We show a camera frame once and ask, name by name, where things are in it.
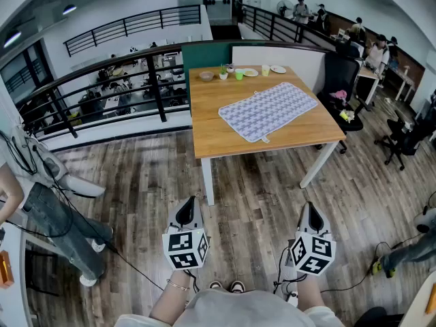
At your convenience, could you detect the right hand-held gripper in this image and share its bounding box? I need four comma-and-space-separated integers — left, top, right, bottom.
290, 202, 337, 277

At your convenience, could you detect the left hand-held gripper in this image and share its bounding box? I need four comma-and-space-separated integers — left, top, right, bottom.
162, 196, 211, 271

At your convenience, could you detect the purple white patterned towel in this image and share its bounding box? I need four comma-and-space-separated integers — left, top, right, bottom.
217, 82, 320, 144

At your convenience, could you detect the person's left forearm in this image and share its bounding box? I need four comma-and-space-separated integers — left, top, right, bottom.
149, 268, 192, 325

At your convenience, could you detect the person's right forearm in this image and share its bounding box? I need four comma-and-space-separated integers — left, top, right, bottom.
296, 272, 328, 311

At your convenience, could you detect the white table leg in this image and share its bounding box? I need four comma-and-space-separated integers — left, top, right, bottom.
200, 157, 215, 206
299, 140, 340, 189

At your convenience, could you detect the white grey hand-held device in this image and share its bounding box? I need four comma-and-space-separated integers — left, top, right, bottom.
414, 206, 436, 234
44, 155, 106, 197

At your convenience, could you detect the person's white shirt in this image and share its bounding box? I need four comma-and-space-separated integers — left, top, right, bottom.
114, 288, 345, 327

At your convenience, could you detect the black round stool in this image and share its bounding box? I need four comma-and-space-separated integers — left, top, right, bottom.
354, 307, 405, 327

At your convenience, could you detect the black office chair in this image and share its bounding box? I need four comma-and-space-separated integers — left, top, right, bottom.
316, 51, 374, 155
373, 109, 423, 172

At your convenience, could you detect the white round table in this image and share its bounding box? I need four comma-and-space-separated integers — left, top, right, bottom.
398, 279, 436, 327

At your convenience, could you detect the orange object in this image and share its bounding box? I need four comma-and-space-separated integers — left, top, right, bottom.
425, 283, 436, 315
0, 250, 14, 289

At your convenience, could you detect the small white-legged desk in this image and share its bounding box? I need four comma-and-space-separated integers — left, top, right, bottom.
356, 65, 381, 107
394, 65, 417, 102

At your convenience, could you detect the green partition panel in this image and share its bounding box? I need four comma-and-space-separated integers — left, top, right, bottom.
181, 42, 233, 107

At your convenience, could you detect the white partition panel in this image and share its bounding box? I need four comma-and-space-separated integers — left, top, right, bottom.
232, 45, 327, 95

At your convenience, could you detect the black straight railing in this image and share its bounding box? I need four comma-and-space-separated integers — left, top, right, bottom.
63, 4, 202, 57
238, 3, 337, 47

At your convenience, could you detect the black standing fan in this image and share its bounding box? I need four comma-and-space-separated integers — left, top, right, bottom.
276, 0, 294, 16

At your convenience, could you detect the right hand-held gripper black cable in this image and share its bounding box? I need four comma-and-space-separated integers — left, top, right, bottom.
272, 246, 300, 305

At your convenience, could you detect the hand-held gripper black cable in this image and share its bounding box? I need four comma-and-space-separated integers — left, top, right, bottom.
272, 246, 300, 305
185, 269, 201, 293

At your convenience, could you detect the left hand-held gripper black cable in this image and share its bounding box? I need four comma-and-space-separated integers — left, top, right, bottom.
185, 269, 201, 293

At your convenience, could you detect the black floor cable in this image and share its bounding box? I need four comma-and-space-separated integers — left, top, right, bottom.
50, 178, 165, 292
322, 233, 415, 294

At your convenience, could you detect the thin metal bracelet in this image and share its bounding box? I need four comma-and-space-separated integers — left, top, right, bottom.
166, 279, 190, 292

